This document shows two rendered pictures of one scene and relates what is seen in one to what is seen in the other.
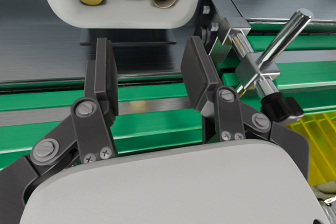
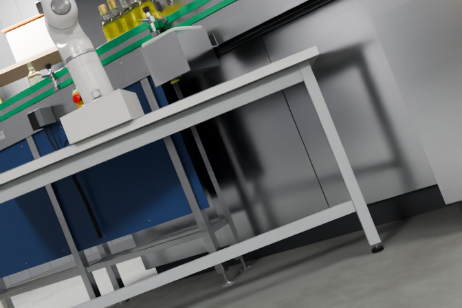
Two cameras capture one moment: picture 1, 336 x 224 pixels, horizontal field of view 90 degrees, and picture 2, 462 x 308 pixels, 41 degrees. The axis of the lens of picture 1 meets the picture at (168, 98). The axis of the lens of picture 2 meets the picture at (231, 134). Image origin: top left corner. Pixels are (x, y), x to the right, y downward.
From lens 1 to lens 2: 2.42 m
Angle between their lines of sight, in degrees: 34
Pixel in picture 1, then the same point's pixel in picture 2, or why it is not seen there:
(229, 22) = (155, 32)
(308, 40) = (135, 45)
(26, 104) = (218, 4)
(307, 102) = not seen: hidden behind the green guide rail
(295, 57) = (139, 35)
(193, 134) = not seen: hidden behind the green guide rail
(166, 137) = not seen: hidden behind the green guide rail
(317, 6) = (131, 60)
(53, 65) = (215, 19)
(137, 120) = (187, 9)
